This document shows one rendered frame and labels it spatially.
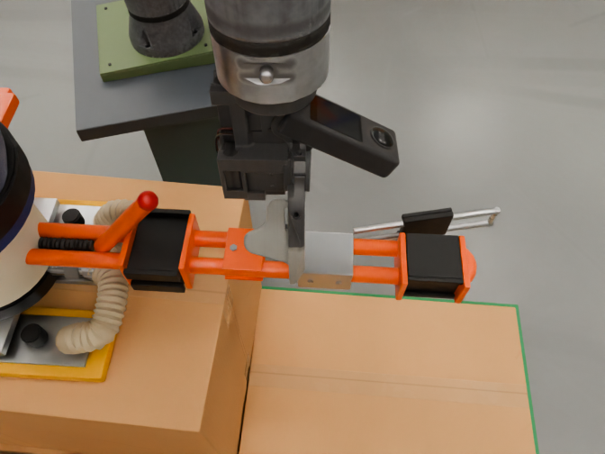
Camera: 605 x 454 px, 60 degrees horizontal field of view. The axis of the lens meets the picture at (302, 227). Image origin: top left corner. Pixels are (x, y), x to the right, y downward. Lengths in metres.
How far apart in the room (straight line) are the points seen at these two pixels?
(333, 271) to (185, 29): 0.89
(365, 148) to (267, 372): 0.79
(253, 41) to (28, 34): 2.65
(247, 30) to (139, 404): 0.55
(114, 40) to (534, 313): 1.55
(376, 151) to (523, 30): 2.48
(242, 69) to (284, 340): 0.88
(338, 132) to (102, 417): 0.52
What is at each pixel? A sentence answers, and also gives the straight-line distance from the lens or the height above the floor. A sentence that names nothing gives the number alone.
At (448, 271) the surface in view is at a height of 1.10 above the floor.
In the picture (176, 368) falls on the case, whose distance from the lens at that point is 0.79.
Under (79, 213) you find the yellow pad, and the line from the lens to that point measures 0.89.
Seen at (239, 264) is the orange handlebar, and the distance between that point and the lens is 0.67.
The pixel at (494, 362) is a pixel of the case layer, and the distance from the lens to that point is 1.26.
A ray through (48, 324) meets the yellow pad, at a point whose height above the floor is 0.97.
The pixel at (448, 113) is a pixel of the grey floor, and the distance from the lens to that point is 2.39.
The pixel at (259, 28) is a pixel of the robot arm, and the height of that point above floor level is 1.45.
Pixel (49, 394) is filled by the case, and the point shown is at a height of 0.94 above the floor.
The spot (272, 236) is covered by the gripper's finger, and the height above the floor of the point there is 1.25.
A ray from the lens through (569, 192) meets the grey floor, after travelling 2.30.
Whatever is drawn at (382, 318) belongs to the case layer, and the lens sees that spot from 1.23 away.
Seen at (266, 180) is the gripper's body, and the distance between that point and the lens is 0.48.
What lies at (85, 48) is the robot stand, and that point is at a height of 0.75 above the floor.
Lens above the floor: 1.68
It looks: 59 degrees down
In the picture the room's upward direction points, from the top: straight up
